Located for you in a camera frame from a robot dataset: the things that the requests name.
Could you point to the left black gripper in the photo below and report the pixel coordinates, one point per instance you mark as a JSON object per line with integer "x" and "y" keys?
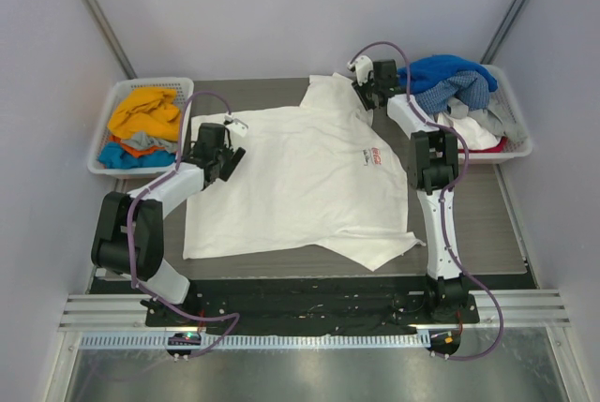
{"x": 225, "y": 161}

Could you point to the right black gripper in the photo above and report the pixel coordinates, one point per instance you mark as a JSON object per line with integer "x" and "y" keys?
{"x": 368, "y": 93}

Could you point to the blue t-shirt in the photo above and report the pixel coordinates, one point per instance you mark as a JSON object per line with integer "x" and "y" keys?
{"x": 428, "y": 72}

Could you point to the blue checkered cloth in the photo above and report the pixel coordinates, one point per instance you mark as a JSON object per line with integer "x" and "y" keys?
{"x": 470, "y": 87}

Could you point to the white t-shirt red print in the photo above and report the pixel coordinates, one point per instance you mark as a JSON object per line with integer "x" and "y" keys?
{"x": 313, "y": 174}

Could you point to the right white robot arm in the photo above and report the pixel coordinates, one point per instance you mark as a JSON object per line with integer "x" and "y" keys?
{"x": 432, "y": 168}

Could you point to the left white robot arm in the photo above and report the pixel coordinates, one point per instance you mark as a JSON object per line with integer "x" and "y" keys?
{"x": 129, "y": 238}

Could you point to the grey t-shirt in basket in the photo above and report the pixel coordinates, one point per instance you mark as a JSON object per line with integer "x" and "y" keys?
{"x": 494, "y": 118}

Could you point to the yellow t-shirt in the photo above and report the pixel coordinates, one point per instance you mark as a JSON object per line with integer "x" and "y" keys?
{"x": 147, "y": 109}

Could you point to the left white plastic basket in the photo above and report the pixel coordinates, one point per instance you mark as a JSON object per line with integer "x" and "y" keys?
{"x": 184, "y": 88}

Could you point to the white plastic basket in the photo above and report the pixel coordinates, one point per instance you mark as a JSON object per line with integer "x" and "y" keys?
{"x": 184, "y": 88}
{"x": 506, "y": 97}

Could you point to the grey shirt left basket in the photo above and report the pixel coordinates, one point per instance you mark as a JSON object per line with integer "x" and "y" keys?
{"x": 141, "y": 141}

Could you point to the orange shirt left basket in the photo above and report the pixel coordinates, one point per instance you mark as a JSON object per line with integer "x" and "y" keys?
{"x": 135, "y": 152}

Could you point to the white shirt in basket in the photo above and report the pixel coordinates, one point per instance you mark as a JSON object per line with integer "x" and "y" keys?
{"x": 476, "y": 137}

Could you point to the teal t-shirt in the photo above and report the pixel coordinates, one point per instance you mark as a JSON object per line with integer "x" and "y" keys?
{"x": 114, "y": 156}

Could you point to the red shirt in basket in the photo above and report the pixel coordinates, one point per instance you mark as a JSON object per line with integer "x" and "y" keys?
{"x": 498, "y": 148}

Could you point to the right white plastic basket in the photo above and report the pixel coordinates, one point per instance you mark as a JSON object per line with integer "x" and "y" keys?
{"x": 506, "y": 97}

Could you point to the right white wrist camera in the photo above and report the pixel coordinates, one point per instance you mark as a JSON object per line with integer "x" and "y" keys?
{"x": 361, "y": 67}

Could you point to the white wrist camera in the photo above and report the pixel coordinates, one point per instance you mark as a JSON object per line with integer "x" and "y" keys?
{"x": 235, "y": 125}
{"x": 361, "y": 67}

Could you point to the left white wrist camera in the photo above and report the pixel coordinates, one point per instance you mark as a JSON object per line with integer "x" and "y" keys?
{"x": 235, "y": 125}

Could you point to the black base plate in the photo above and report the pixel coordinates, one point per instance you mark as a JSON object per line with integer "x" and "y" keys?
{"x": 321, "y": 306}

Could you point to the right aluminium corner post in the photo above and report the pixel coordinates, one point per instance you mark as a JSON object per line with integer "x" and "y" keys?
{"x": 509, "y": 20}

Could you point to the aluminium corner post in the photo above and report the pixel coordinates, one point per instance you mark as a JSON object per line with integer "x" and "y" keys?
{"x": 509, "y": 20}
{"x": 105, "y": 28}

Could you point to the left aluminium corner post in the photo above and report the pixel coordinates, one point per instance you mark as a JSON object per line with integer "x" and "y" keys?
{"x": 105, "y": 28}

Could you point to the slotted cable duct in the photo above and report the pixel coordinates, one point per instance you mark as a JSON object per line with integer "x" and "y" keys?
{"x": 195, "y": 341}

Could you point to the aluminium rail frame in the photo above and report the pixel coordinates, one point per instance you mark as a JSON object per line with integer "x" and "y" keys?
{"x": 512, "y": 301}

